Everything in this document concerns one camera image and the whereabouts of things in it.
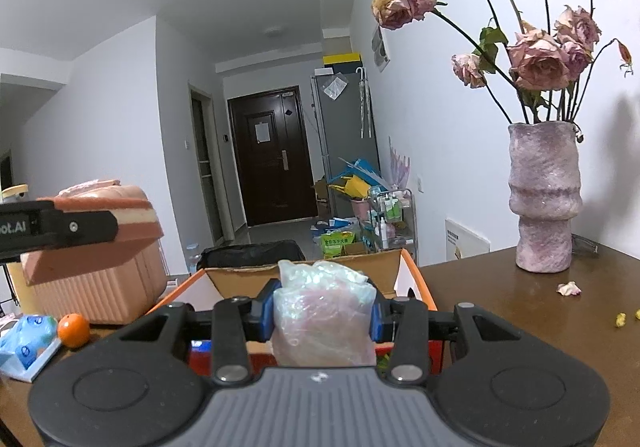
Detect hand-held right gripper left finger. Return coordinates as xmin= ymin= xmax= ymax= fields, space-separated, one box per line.
xmin=117 ymin=279 xmax=281 ymax=387

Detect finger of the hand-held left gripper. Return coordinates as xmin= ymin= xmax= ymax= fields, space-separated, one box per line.
xmin=40 ymin=210 xmax=119 ymax=248

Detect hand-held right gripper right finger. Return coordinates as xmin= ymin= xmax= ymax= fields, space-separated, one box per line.
xmin=367 ymin=287 xmax=526 ymax=387

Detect brown sponge block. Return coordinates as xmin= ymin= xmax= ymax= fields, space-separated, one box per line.
xmin=22 ymin=186 xmax=166 ymax=287

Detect red cardboard box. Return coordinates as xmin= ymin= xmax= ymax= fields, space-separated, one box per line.
xmin=145 ymin=248 xmax=443 ymax=373

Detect clear plastic bag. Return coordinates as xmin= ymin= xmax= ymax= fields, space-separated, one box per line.
xmin=272 ymin=259 xmax=378 ymax=368
xmin=322 ymin=76 xmax=348 ymax=100

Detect yellow insulated bottle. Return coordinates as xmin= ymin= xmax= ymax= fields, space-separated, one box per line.
xmin=0 ymin=184 xmax=30 ymax=204

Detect black chair back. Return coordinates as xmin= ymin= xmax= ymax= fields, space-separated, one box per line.
xmin=202 ymin=240 xmax=307 ymax=271

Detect pink ribbed suitcase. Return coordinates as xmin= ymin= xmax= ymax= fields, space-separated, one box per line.
xmin=6 ymin=179 xmax=168 ymax=326

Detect floor clutter pile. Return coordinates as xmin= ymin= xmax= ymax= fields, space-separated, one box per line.
xmin=310 ymin=217 xmax=373 ymax=260

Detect clear water bottle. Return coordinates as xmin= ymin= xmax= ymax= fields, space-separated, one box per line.
xmin=186 ymin=242 xmax=204 ymax=274

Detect white trolley cart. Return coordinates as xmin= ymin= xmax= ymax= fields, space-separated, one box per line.
xmin=369 ymin=188 xmax=418 ymax=259

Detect toiletry bottles in trolley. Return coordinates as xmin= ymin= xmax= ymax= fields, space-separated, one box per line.
xmin=372 ymin=194 xmax=413 ymax=248

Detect orange fruit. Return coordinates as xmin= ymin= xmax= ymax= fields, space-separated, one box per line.
xmin=56 ymin=313 xmax=92 ymax=349

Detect blue wet wipes pack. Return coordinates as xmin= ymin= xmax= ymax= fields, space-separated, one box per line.
xmin=0 ymin=314 xmax=61 ymax=383

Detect brown floor carton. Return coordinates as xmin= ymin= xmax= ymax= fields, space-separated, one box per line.
xmin=312 ymin=177 xmax=333 ymax=220

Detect dark brown entrance door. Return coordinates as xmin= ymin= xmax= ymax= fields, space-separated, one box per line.
xmin=227 ymin=87 xmax=318 ymax=228

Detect grey refrigerator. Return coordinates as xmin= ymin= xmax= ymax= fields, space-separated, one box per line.
xmin=311 ymin=69 xmax=381 ymax=208

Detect purple textured vase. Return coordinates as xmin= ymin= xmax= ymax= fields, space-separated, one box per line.
xmin=507 ymin=122 xmax=585 ymax=274

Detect hanging white umbrella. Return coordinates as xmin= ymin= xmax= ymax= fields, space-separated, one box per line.
xmin=357 ymin=67 xmax=374 ymax=140

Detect clear plastic bag on refrigerator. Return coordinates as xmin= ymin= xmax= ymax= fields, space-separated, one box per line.
xmin=322 ymin=76 xmax=348 ymax=100

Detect yellow and black box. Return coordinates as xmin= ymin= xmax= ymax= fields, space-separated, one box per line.
xmin=322 ymin=52 xmax=362 ymax=76

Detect bouquet of dried pink roses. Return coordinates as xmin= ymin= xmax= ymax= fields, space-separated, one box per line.
xmin=371 ymin=0 xmax=636 ymax=125

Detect white box against wall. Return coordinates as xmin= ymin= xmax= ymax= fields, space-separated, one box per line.
xmin=445 ymin=219 xmax=491 ymax=261

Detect side doorway frame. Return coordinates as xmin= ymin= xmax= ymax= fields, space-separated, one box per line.
xmin=189 ymin=82 xmax=226 ymax=245

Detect purple lavender wall decal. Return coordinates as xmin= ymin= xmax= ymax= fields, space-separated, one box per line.
xmin=389 ymin=137 xmax=412 ymax=190

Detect black cable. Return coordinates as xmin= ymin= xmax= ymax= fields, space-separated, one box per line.
xmin=570 ymin=234 xmax=599 ymax=256

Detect white wall panel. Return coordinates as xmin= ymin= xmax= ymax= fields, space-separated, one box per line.
xmin=372 ymin=24 xmax=390 ymax=72

